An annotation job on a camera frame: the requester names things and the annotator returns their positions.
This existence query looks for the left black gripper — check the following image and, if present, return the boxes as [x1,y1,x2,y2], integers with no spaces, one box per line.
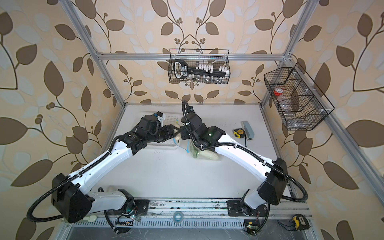
[145,123,181,144]

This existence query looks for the clear zip top bag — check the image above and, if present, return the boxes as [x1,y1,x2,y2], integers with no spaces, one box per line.
[173,137,220,161]

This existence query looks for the white plastic basket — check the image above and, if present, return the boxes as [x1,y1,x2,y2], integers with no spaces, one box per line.
[148,112,181,148]

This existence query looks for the white radish toy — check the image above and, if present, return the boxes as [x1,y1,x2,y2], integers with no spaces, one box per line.
[200,151,220,161]

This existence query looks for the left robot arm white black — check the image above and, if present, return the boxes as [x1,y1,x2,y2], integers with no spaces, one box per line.
[27,115,181,223]

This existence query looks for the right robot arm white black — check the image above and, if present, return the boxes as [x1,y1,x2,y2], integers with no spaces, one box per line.
[182,100,308,215]

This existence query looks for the yellow black tape measure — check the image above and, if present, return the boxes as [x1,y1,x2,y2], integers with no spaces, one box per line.
[234,128,247,147]

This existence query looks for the grey blue box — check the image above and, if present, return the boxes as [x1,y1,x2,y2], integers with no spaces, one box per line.
[241,121,255,140]

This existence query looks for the black tool with white pieces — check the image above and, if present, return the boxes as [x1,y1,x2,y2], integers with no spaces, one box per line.
[172,60,230,80]

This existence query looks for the blue tape roll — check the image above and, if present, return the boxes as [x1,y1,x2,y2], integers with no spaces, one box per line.
[173,211,184,224]

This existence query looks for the red capped clear container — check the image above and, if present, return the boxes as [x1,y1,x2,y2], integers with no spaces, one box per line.
[273,87,284,97]

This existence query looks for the black wire basket back wall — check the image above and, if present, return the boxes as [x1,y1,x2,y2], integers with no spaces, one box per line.
[167,48,231,85]

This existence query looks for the black wire basket wall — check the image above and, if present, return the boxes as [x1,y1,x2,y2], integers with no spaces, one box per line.
[167,48,231,85]
[264,63,335,131]

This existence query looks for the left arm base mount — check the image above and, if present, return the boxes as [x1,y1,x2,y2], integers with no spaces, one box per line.
[108,199,150,216]

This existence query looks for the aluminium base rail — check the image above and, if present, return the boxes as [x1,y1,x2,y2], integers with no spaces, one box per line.
[61,197,314,230]

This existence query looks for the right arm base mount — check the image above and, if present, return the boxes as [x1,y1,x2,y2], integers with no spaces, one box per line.
[227,200,268,218]

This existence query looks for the white handled tool on rail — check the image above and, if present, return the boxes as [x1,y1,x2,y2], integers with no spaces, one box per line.
[82,215,98,223]

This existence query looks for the black wire basket right wall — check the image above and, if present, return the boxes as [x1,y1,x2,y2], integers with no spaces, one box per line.
[264,63,335,131]

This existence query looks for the yellow tape measure on rail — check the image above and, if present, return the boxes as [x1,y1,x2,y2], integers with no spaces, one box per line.
[293,214,311,231]

